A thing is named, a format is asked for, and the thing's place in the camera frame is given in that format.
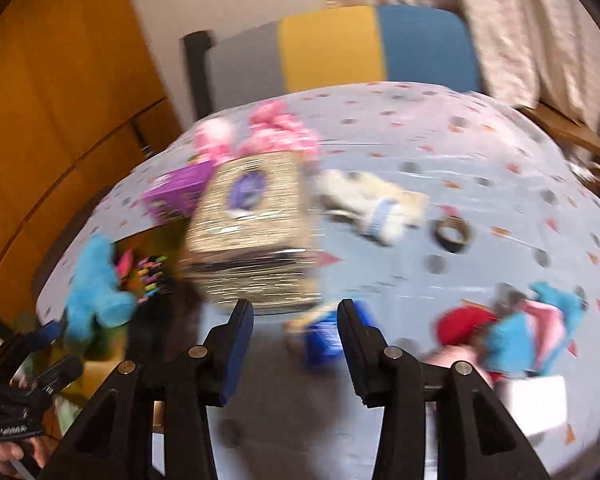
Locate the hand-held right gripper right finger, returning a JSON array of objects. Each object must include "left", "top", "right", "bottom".
[{"left": 337, "top": 299, "right": 551, "bottom": 480}]

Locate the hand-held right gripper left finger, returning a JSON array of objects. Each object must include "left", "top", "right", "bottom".
[{"left": 50, "top": 299, "right": 256, "bottom": 480}]

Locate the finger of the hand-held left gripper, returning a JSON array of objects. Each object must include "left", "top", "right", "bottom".
[
  {"left": 36, "top": 356, "right": 84, "bottom": 395},
  {"left": 27, "top": 321, "right": 66, "bottom": 350}
]

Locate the blue plush toy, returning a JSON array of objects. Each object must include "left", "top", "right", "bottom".
[{"left": 62, "top": 234, "right": 139, "bottom": 347}]

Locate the red sock with snowman print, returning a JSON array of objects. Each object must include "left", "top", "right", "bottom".
[{"left": 422, "top": 306, "right": 501, "bottom": 367}]

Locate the person's left hand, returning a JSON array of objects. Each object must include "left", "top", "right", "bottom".
[{"left": 0, "top": 435, "right": 48, "bottom": 478}]

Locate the small blue packet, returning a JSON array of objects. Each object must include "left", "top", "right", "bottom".
[{"left": 301, "top": 301, "right": 370, "bottom": 370}]

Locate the pack of coloured markers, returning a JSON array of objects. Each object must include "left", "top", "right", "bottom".
[{"left": 114, "top": 251, "right": 175, "bottom": 307}]

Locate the ornate silver jewelry box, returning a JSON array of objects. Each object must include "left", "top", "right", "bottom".
[{"left": 181, "top": 152, "right": 324, "bottom": 317}]

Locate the beige plush toy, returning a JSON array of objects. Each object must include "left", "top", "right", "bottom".
[{"left": 314, "top": 169, "right": 429, "bottom": 247}]

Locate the tape roll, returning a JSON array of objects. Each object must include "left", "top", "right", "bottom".
[{"left": 433, "top": 215, "right": 474, "bottom": 254}]

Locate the blue plush bear pink dress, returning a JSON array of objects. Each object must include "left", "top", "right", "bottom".
[{"left": 480, "top": 281, "right": 589, "bottom": 380}]

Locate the purple box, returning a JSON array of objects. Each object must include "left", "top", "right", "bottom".
[{"left": 142, "top": 160, "right": 217, "bottom": 224}]

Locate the white box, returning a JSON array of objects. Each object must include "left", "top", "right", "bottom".
[{"left": 499, "top": 375, "right": 569, "bottom": 439}]

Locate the wooden cabinet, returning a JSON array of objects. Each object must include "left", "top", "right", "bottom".
[{"left": 0, "top": 0, "right": 182, "bottom": 333}]

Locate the patterned light blue tablecloth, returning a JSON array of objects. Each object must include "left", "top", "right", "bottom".
[{"left": 32, "top": 82, "right": 600, "bottom": 480}]

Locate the pink spotted plush toy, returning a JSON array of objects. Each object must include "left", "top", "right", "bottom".
[{"left": 192, "top": 100, "right": 322, "bottom": 167}]

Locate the wooden furniture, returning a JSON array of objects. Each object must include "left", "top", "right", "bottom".
[{"left": 516, "top": 101, "right": 600, "bottom": 197}]

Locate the grey yellow blue chair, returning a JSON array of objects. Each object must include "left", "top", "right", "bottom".
[{"left": 182, "top": 4, "right": 484, "bottom": 122}]

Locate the beige patterned curtain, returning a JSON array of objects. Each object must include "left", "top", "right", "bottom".
[{"left": 320, "top": 0, "right": 600, "bottom": 128}]

